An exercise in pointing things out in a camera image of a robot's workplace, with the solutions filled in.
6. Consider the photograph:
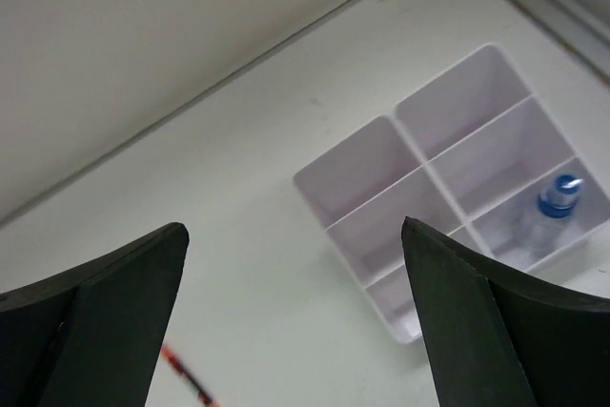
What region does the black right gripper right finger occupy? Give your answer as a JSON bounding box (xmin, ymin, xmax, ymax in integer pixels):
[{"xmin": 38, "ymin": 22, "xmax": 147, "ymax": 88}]
[{"xmin": 401, "ymin": 217, "xmax": 609, "ymax": 406}]

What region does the white divided organizer right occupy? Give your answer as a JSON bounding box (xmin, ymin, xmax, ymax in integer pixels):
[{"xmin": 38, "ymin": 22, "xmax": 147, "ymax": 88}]
[{"xmin": 395, "ymin": 44, "xmax": 609, "ymax": 272}]

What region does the white divided organizer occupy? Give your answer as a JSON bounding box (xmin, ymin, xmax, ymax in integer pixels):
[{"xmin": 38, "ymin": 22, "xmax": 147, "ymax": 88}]
[
  {"xmin": 293, "ymin": 116, "xmax": 472, "ymax": 344},
  {"xmin": 395, "ymin": 44, "xmax": 609, "ymax": 272}
]

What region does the white divided organizer left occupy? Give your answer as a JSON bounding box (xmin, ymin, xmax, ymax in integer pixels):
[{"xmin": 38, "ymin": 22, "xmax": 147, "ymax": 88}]
[{"xmin": 293, "ymin": 116, "xmax": 472, "ymax": 344}]

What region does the blue capped glue bottle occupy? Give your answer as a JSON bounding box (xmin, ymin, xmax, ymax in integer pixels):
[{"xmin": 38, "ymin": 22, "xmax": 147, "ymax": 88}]
[{"xmin": 514, "ymin": 173, "xmax": 584, "ymax": 257}]

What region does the aluminium rail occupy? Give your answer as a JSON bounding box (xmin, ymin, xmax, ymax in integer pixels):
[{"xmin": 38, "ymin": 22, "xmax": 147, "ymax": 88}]
[{"xmin": 508, "ymin": 0, "xmax": 609, "ymax": 86}]

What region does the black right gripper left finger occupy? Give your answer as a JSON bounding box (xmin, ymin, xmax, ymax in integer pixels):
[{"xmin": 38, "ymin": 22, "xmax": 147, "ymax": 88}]
[{"xmin": 1, "ymin": 222, "xmax": 189, "ymax": 406}]

